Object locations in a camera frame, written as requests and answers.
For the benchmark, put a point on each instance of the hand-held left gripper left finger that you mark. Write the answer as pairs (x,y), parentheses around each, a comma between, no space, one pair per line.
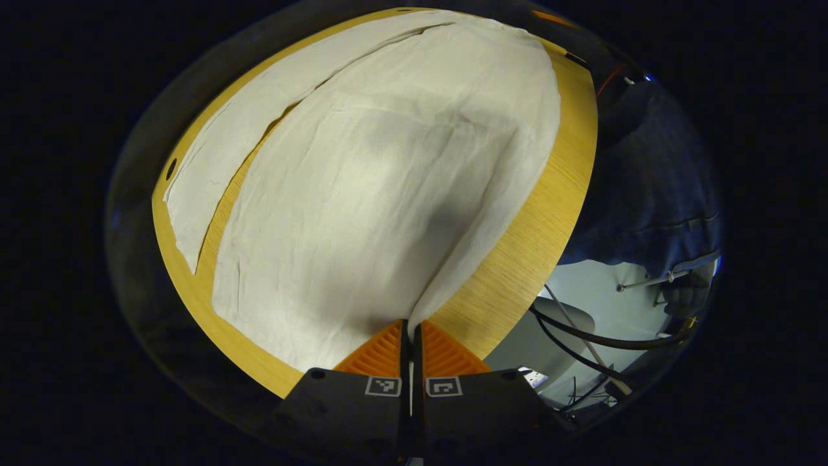
(352,408)

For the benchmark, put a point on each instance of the white power strip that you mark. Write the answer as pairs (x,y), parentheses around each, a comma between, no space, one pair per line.
(534,377)

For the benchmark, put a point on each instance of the off-white jeans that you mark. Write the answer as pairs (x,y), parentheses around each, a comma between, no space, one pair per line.
(362,194)

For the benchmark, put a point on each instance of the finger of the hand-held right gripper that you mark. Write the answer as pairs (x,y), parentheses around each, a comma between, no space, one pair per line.
(556,19)

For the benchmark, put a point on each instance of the person's dark blue garment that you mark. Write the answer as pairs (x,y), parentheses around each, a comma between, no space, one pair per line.
(647,181)

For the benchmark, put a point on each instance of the white thin rod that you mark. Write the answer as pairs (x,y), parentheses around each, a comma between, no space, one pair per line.
(585,340)

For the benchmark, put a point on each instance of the grey chair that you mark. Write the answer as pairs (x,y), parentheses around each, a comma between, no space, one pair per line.
(550,323)

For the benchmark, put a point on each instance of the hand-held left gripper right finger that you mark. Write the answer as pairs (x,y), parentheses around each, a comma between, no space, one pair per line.
(479,408)

